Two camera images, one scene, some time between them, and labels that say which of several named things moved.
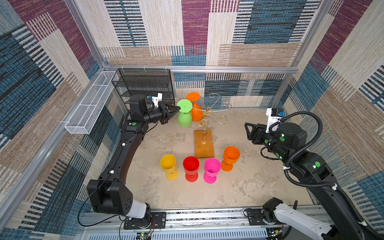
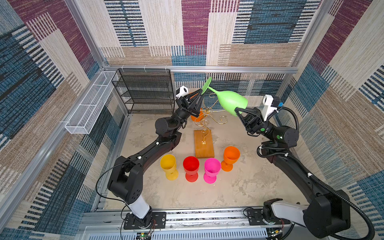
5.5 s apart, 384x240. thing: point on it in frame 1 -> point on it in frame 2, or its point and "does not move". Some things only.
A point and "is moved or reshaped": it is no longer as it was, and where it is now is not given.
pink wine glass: (212, 167) does not move
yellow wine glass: (168, 162) does not move
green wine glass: (185, 117) is moved or reshaped
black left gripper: (165, 108) -> (189, 108)
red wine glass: (191, 165) does not move
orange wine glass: (231, 155) does not move
